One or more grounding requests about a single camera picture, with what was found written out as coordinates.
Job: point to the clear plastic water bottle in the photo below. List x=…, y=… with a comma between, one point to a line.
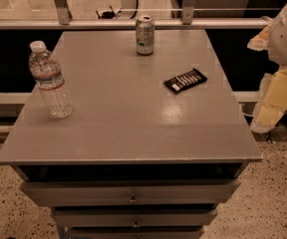
x=47, y=73

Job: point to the grey drawer cabinet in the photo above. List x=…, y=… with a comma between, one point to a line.
x=127, y=125

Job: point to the black snack bar wrapper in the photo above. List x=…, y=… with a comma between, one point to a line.
x=185, y=81

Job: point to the top grey drawer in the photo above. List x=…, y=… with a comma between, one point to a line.
x=69, y=194

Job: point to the grey drawer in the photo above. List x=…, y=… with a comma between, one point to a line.
x=69, y=194
x=139, y=233
x=138, y=217

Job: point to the black object behind railing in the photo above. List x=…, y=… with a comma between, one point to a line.
x=110, y=13

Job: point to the middle grey drawer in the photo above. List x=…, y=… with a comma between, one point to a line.
x=138, y=217

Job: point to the metal railing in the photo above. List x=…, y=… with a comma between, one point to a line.
x=57, y=15

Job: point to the bottom grey drawer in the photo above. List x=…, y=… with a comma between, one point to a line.
x=139, y=233

